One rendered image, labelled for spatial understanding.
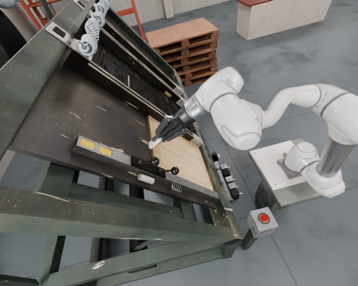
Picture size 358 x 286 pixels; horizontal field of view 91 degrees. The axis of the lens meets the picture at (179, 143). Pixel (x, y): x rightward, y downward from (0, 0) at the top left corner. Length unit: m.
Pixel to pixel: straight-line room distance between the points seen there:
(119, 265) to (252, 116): 1.25
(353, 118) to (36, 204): 1.04
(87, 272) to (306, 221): 2.02
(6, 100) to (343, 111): 1.10
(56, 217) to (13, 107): 0.30
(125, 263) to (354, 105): 1.45
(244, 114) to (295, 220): 1.92
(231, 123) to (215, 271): 1.76
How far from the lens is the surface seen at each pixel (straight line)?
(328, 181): 1.38
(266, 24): 5.81
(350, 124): 0.93
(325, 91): 0.99
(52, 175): 0.69
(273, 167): 1.64
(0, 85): 0.66
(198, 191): 1.09
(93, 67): 1.05
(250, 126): 0.50
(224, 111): 0.53
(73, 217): 0.56
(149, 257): 1.38
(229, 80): 0.61
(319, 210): 2.48
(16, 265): 3.07
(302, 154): 1.45
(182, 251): 1.34
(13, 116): 0.60
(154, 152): 0.97
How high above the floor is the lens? 2.10
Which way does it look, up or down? 49 degrees down
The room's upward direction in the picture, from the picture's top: 14 degrees counter-clockwise
